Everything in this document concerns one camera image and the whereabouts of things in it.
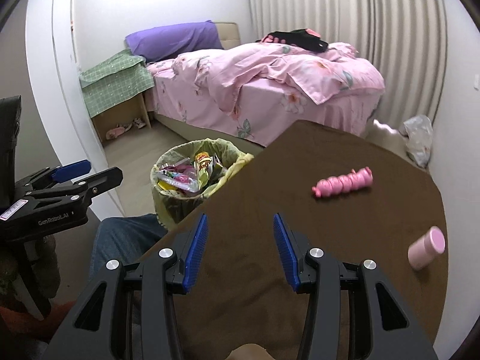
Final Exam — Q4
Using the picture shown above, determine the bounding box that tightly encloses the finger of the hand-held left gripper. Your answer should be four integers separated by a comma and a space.
26, 166, 124, 214
16, 160, 92, 196

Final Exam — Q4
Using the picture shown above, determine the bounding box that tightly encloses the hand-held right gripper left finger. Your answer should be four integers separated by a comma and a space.
41, 213, 209, 360

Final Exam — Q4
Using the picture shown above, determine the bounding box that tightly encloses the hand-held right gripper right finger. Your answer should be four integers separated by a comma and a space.
273, 213, 437, 360

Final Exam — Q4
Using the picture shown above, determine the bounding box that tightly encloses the bin with yellow plastic bag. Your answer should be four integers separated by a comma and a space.
150, 139, 255, 231

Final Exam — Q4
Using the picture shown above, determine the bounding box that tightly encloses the heap of snack wrappers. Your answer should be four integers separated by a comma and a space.
157, 152, 226, 197

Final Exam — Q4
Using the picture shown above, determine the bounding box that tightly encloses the yellow biscuit packet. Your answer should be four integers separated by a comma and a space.
195, 152, 215, 173

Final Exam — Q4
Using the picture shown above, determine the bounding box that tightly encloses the person's left hand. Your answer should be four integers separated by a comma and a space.
35, 235, 58, 271

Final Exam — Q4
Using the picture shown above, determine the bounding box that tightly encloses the person's jeans leg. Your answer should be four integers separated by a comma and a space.
90, 214, 167, 274

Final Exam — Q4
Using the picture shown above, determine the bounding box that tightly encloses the wooden nightstand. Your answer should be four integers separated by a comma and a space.
91, 92, 152, 143

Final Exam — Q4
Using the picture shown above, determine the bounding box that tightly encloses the pink caterpillar toy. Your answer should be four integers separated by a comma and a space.
312, 167, 374, 198

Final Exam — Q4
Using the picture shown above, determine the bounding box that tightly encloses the green checkered cloth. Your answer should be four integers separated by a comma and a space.
79, 50, 154, 119

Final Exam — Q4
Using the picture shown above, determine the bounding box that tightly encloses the bed with pink sheet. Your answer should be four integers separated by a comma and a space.
144, 41, 387, 147

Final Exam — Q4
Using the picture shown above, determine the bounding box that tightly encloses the pink cylindrical cup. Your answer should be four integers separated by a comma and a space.
408, 226, 446, 271

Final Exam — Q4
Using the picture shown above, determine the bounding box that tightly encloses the purple pillow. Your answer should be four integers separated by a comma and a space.
124, 20, 225, 62

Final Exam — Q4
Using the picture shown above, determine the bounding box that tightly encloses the white plastic bag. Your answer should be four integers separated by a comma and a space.
399, 114, 434, 169

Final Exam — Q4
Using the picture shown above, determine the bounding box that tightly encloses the pink floral duvet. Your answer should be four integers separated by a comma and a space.
176, 41, 386, 115

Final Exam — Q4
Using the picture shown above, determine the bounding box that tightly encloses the beige headboard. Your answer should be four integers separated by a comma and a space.
214, 22, 241, 50

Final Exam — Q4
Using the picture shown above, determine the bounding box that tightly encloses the black garment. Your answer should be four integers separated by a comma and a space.
256, 28, 330, 53

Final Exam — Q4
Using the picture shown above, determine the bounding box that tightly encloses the white pleated curtain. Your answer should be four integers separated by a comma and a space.
244, 0, 451, 139

